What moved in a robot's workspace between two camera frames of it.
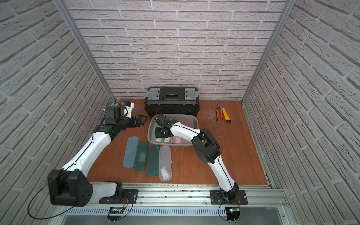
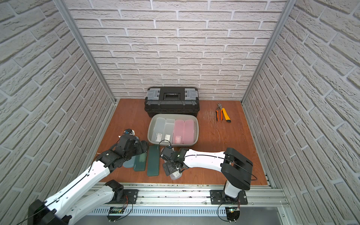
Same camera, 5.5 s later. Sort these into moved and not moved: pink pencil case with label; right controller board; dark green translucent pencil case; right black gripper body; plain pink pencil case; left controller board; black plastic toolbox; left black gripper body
Moved: left black gripper body; right black gripper body
Not moved: dark green translucent pencil case; black plastic toolbox; pink pencil case with label; left controller board; right controller board; plain pink pencil case
